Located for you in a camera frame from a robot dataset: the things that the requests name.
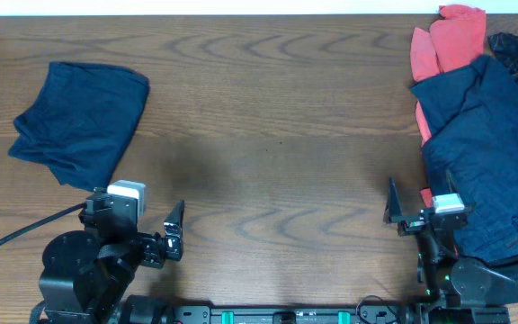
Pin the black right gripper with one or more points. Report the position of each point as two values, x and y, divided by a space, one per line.
394 207

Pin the navy blue shorts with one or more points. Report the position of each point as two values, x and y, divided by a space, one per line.
82 121

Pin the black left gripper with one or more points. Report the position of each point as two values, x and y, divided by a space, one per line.
159 247

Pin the navy garment pile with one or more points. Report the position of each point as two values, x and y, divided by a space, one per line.
472 114

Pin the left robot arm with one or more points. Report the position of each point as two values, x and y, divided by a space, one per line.
87 272

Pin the black patterned garment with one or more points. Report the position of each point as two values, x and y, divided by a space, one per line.
504 46

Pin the red cloth garment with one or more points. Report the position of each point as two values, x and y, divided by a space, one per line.
450 43

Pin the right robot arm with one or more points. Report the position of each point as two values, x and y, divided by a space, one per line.
459 288

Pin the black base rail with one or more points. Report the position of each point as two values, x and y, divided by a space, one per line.
286 315

